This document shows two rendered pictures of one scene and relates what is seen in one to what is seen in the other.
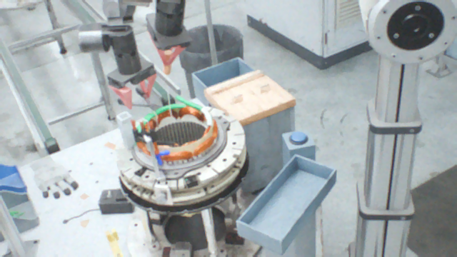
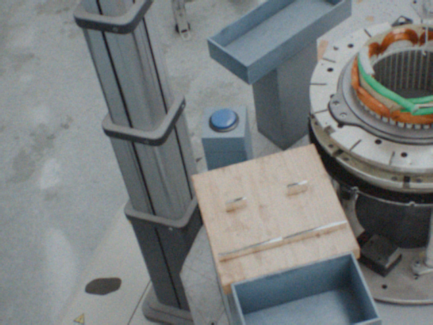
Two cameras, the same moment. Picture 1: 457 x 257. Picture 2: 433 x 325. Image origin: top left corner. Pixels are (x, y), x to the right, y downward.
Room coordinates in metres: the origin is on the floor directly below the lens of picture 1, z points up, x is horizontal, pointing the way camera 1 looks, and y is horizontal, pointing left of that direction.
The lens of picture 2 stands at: (1.89, 0.10, 1.94)
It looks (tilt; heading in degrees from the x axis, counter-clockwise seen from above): 48 degrees down; 199
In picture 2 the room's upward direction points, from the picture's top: 11 degrees counter-clockwise
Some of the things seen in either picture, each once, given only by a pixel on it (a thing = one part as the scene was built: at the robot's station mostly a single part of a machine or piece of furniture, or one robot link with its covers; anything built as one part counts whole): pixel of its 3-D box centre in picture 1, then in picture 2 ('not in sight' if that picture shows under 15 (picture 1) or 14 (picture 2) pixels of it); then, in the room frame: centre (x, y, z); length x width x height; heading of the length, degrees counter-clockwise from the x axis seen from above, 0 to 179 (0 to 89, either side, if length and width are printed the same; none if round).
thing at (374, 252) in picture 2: not in sight; (380, 250); (1.12, 0.09, 0.83); 0.05 x 0.04 x 0.02; 57
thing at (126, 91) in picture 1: (129, 91); not in sight; (1.09, 0.23, 1.21); 0.07 x 0.07 x 0.09; 45
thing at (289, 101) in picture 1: (248, 97); (271, 214); (1.23, -0.07, 1.05); 0.20 x 0.19 x 0.02; 24
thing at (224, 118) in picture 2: (298, 136); (223, 118); (1.04, -0.17, 1.04); 0.04 x 0.04 x 0.01
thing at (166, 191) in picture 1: (164, 193); not in sight; (0.85, 0.16, 1.07); 0.04 x 0.02 x 0.05; 77
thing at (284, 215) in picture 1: (290, 238); (284, 76); (0.81, -0.11, 0.92); 0.25 x 0.11 x 0.28; 141
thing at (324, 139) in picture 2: not in sight; (325, 135); (1.08, 0.00, 1.05); 0.08 x 0.02 x 0.01; 29
